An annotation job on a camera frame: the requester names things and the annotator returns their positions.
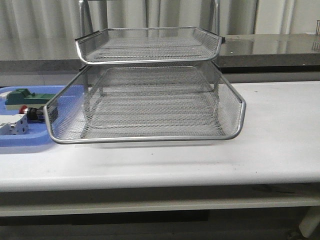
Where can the silver mesh tray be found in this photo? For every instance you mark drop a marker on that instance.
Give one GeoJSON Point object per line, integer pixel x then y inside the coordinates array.
{"type": "Point", "coordinates": [148, 45]}
{"type": "Point", "coordinates": [146, 102]}

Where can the white circuit breaker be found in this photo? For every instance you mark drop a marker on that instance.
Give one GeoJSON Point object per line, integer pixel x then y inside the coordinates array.
{"type": "Point", "coordinates": [16, 124]}

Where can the dark background counter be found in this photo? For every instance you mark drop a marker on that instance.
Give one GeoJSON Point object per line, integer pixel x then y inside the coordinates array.
{"type": "Point", "coordinates": [254, 53]}

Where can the green and white switch module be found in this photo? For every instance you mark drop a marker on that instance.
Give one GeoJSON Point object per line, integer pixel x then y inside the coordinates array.
{"type": "Point", "coordinates": [23, 97]}

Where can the red emergency stop button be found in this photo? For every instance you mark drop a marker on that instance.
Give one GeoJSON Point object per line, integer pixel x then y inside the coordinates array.
{"type": "Point", "coordinates": [34, 115]}

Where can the blue plastic tray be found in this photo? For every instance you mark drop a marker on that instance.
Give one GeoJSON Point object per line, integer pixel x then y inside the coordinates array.
{"type": "Point", "coordinates": [37, 133]}

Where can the silver metal rack frame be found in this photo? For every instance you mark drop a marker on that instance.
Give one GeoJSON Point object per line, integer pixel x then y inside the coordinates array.
{"type": "Point", "coordinates": [86, 22]}

